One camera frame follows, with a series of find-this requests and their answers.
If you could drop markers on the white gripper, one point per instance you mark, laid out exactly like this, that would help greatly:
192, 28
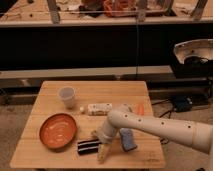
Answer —
105, 133

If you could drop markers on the black white striped eraser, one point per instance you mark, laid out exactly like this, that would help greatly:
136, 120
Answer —
88, 146

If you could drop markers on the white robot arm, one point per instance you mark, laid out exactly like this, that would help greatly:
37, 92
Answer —
196, 135

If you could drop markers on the blue sponge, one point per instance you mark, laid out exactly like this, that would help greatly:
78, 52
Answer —
127, 139

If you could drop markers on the wooden table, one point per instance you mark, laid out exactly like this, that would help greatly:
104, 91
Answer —
31, 153

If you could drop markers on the orange bowl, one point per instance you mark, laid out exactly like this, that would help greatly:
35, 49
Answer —
58, 131

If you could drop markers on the white domed machine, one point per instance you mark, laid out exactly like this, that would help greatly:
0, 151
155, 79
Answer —
195, 59

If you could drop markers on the orange object on shelf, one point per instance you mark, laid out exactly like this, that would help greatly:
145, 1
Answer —
119, 8

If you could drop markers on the orange handled tool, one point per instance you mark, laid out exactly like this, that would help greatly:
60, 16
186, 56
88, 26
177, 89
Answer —
140, 109

